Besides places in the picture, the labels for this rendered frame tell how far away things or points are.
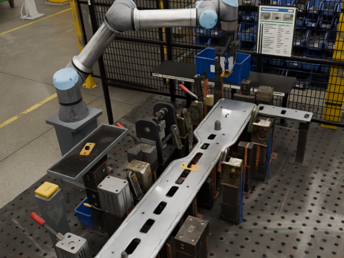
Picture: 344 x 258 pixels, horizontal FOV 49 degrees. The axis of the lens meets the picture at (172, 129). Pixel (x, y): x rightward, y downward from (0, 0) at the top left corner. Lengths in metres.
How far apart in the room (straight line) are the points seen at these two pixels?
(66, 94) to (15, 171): 1.90
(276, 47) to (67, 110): 1.27
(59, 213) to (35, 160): 2.27
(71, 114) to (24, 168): 1.82
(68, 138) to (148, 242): 0.80
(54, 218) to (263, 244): 0.90
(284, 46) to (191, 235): 1.40
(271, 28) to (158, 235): 1.45
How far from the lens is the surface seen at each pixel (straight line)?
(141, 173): 1.57
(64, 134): 1.99
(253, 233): 1.83
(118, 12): 1.73
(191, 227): 1.39
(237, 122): 2.00
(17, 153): 3.93
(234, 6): 1.81
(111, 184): 1.48
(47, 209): 1.47
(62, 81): 1.87
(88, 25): 4.58
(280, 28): 2.37
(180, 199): 1.53
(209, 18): 1.66
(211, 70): 2.38
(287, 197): 2.02
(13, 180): 3.59
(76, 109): 1.92
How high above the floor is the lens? 2.04
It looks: 32 degrees down
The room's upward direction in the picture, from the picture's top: 4 degrees counter-clockwise
